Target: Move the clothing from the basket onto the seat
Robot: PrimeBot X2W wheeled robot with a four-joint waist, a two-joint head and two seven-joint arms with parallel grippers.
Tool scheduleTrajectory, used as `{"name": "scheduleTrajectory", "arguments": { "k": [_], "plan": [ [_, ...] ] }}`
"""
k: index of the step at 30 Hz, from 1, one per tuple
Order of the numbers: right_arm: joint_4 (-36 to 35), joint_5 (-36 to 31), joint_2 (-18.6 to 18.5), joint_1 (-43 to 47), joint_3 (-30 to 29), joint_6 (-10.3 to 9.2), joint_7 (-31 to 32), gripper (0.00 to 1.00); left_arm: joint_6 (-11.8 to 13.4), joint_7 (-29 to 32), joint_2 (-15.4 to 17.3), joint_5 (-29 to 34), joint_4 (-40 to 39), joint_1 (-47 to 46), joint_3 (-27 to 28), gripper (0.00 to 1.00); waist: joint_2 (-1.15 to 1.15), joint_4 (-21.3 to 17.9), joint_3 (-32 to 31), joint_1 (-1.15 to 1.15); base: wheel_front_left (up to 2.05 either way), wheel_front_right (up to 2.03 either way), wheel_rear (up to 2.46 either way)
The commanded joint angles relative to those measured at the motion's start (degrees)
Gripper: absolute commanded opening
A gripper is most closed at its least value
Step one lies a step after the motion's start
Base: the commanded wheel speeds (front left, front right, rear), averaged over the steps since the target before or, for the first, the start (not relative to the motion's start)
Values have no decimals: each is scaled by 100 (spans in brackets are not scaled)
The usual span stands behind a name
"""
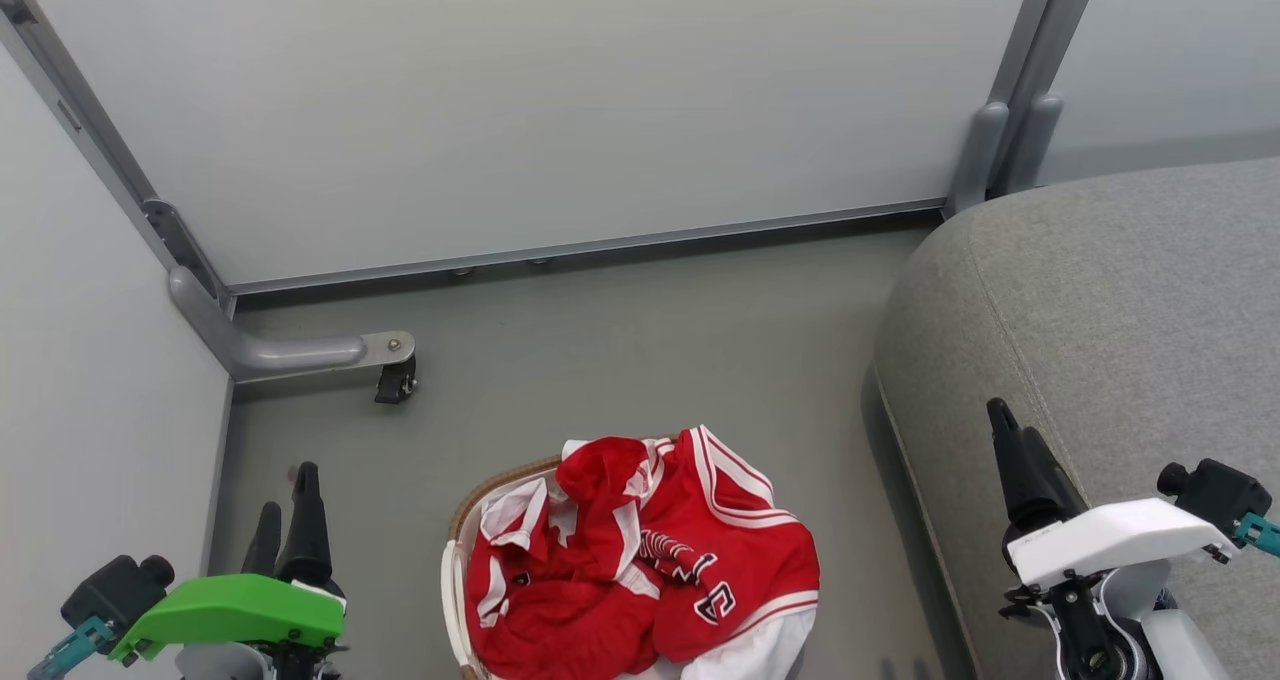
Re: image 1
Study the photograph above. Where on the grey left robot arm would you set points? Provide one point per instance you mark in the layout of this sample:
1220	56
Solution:
220	665

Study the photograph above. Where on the grey fabric sofa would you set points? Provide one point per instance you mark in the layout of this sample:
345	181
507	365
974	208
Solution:
1100	310

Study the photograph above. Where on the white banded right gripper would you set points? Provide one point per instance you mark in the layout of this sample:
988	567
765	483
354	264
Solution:
1110	540

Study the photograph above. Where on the grey partition post with brackets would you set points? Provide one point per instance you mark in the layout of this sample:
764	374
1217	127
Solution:
90	130

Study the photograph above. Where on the grey partition foot with plate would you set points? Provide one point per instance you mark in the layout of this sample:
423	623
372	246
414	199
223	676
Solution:
290	353

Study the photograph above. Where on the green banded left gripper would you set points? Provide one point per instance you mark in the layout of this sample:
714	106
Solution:
235	610

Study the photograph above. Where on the grey partition bottom rail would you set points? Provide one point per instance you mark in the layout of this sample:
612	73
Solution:
600	245

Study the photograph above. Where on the woven laundry basket white liner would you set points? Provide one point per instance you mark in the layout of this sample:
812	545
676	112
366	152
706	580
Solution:
452	600

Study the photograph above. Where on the red basketball jersey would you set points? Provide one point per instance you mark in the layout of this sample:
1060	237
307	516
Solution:
600	600

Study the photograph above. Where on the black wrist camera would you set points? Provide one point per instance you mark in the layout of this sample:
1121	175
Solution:
1215	495
115	590

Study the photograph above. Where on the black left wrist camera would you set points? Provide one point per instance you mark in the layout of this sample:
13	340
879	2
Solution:
115	590

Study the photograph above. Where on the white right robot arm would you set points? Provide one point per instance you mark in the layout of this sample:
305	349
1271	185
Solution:
1190	650

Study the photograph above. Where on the teal right camera connector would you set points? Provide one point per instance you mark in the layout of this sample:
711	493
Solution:
1260	535

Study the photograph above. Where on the teal left camera connector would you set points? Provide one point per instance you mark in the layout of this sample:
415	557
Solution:
70	650

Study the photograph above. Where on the teal camera connector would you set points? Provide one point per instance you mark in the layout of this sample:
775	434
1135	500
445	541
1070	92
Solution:
70	650
1260	535

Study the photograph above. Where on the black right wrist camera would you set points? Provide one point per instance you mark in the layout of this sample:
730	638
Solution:
1215	495

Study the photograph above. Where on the black caster wheel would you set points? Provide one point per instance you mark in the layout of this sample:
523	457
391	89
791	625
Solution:
393	385

